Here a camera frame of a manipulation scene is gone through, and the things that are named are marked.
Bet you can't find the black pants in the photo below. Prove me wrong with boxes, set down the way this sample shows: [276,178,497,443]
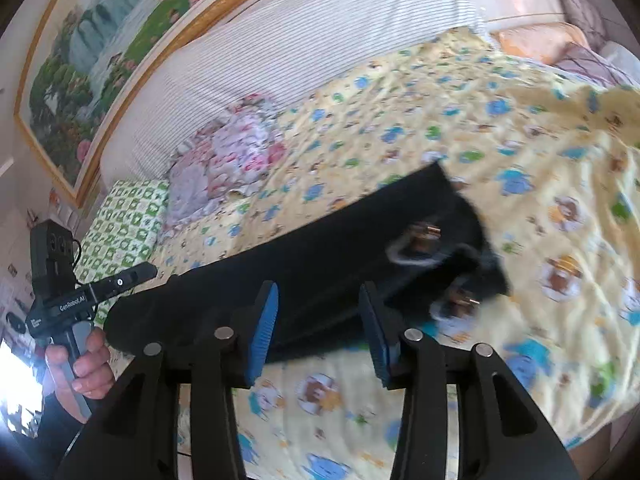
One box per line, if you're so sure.
[104,165,509,361]

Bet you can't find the dark jacket left forearm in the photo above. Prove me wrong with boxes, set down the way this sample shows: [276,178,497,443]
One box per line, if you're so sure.
[28,389,88,479]

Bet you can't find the person's left hand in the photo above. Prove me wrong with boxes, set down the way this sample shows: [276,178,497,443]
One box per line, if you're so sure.
[46,328,115,401]

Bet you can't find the green white checkered pillow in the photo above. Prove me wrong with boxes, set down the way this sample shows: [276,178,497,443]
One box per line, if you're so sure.
[74,178,172,326]

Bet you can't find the pink floral pillow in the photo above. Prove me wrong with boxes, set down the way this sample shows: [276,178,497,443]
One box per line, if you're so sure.
[160,94,286,240]

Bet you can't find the yellow bear print bedsheet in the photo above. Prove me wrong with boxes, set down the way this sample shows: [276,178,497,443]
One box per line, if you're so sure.
[98,25,640,480]

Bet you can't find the gold framed landscape painting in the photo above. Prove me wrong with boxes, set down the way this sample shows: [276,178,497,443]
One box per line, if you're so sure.
[1,0,250,210]

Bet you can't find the pink pillow beside bed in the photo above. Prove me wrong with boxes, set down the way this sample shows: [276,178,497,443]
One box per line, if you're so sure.
[492,0,639,87]

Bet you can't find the striped white headboard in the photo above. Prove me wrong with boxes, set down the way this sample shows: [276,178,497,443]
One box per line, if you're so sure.
[100,0,487,188]

